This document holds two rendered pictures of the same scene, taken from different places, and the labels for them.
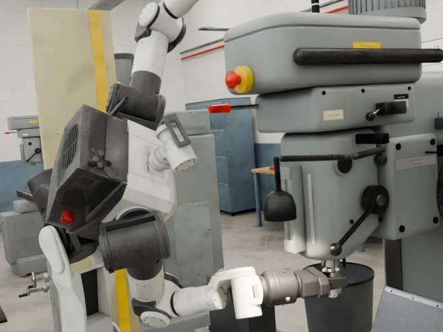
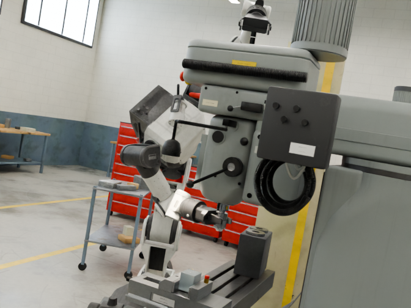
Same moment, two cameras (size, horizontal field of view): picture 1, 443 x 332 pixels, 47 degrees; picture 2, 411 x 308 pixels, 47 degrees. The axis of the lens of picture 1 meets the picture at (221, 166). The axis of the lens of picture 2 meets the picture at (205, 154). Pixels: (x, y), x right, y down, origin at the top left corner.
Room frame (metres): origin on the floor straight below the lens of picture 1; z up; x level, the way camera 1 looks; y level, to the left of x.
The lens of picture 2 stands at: (0.11, -1.64, 1.57)
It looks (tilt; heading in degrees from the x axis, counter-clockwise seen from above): 3 degrees down; 53
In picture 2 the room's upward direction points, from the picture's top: 10 degrees clockwise
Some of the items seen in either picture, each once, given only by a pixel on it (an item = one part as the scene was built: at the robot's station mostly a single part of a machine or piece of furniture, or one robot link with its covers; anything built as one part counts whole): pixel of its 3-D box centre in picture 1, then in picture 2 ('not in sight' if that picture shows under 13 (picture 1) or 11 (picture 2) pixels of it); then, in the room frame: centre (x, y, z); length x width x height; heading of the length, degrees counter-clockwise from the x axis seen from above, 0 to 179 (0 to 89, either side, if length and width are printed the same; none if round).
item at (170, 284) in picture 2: not in sight; (175, 281); (1.07, -0.32, 1.03); 0.12 x 0.06 x 0.04; 30
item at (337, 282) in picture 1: (336, 283); (215, 219); (1.25, -0.27, 1.24); 0.06 x 0.02 x 0.03; 102
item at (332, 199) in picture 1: (327, 192); (232, 160); (1.28, -0.26, 1.47); 0.21 x 0.19 x 0.32; 30
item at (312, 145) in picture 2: not in sight; (298, 127); (1.14, -0.69, 1.62); 0.20 x 0.09 x 0.21; 120
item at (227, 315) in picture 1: (240, 302); (253, 250); (1.71, -0.03, 1.04); 0.22 x 0.12 x 0.20; 37
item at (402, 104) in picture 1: (382, 110); (245, 107); (1.19, -0.39, 1.66); 0.12 x 0.04 x 0.04; 120
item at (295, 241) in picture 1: (293, 208); (203, 161); (1.22, -0.17, 1.44); 0.04 x 0.04 x 0.21; 30
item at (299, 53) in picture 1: (374, 56); (242, 70); (1.17, -0.36, 1.79); 0.45 x 0.04 x 0.04; 120
